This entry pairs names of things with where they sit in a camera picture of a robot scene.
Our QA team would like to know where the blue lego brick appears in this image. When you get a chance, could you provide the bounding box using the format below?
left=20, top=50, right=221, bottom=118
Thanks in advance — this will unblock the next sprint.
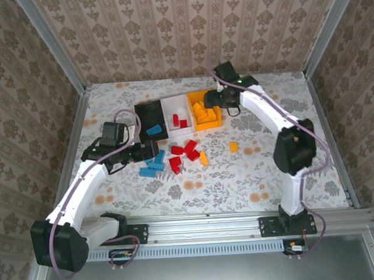
left=138, top=163, right=165, bottom=180
left=145, top=123, right=165, bottom=137
left=152, top=149, right=166, bottom=165

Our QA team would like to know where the yellow plastic bin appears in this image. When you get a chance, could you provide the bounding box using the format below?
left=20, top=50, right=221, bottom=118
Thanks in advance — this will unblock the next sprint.
left=185, top=88, right=223, bottom=133

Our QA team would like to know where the black plastic bin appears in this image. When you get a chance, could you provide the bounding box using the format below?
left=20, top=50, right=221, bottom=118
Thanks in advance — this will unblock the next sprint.
left=133, top=99, right=169, bottom=143

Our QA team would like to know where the white plastic bin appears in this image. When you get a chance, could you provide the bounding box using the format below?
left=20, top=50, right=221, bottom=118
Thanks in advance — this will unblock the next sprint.
left=159, top=94, right=196, bottom=138

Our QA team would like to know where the floral table cover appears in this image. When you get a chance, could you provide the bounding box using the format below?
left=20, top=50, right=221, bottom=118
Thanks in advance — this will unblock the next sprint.
left=51, top=70, right=356, bottom=223

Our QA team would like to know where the grey metal panel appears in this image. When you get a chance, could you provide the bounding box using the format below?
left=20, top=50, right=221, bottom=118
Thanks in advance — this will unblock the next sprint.
left=38, top=233, right=374, bottom=280

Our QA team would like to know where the thin black left gripper cable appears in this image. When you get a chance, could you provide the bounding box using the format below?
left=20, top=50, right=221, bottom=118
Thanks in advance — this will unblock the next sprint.
left=107, top=160, right=130, bottom=176

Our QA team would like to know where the aluminium table side rail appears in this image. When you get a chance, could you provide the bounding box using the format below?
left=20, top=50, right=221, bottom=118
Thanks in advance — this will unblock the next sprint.
left=48, top=85, right=99, bottom=217
left=304, top=70, right=361, bottom=211

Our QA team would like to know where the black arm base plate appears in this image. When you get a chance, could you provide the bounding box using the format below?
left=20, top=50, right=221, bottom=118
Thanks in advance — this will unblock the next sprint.
left=257, top=214, right=318, bottom=239
left=92, top=222, right=150, bottom=247

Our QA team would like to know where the aluminium mounting rail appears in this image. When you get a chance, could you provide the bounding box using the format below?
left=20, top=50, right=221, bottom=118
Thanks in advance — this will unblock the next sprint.
left=81, top=204, right=374, bottom=249

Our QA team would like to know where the small controller board with wires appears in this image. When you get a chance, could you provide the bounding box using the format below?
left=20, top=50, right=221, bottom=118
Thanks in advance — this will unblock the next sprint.
left=283, top=239, right=310, bottom=261
left=109, top=247, right=141, bottom=270

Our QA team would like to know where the grey slotted cable duct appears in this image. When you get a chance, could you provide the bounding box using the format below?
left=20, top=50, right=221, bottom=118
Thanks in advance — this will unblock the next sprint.
left=85, top=239, right=286, bottom=262

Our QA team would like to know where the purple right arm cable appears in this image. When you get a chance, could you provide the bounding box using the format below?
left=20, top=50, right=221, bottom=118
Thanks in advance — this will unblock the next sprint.
left=208, top=60, right=336, bottom=264

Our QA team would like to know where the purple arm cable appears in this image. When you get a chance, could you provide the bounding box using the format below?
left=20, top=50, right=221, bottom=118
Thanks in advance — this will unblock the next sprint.
left=208, top=60, right=336, bottom=264
left=43, top=108, right=150, bottom=280

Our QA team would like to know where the aluminium frame post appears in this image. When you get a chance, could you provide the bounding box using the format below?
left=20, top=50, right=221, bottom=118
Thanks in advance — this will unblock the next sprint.
left=14, top=0, right=88, bottom=96
left=300, top=0, right=365, bottom=78

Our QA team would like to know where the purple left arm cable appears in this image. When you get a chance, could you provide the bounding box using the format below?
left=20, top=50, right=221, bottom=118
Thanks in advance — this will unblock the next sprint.
left=43, top=108, right=150, bottom=280

